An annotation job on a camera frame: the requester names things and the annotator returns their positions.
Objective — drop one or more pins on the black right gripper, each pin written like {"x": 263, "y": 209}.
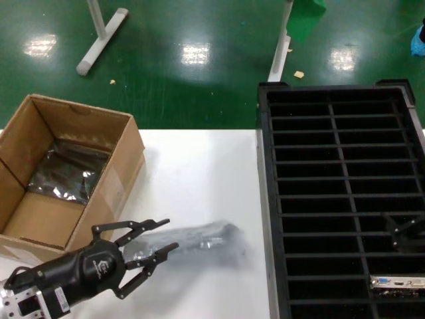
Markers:
{"x": 415, "y": 239}

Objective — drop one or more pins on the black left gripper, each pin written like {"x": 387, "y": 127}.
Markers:
{"x": 96, "y": 269}

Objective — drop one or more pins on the graphics card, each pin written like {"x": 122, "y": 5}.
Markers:
{"x": 391, "y": 284}

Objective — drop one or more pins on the grey translucent antistatic bag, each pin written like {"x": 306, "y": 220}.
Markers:
{"x": 66, "y": 169}
{"x": 199, "y": 246}

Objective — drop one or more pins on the brown cardboard box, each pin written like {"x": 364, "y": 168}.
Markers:
{"x": 116, "y": 172}

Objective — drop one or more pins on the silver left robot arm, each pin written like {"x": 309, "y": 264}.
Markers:
{"x": 3, "y": 299}

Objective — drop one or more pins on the black slotted container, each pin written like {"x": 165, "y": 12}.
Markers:
{"x": 268, "y": 166}

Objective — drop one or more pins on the blue shoe cover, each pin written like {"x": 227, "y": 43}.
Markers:
{"x": 419, "y": 41}

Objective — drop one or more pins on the white table leg with foot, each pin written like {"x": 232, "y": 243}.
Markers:
{"x": 99, "y": 43}
{"x": 280, "y": 50}

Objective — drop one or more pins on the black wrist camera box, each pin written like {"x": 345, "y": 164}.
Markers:
{"x": 56, "y": 300}

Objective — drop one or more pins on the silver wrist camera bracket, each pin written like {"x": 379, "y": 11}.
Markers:
{"x": 38, "y": 304}

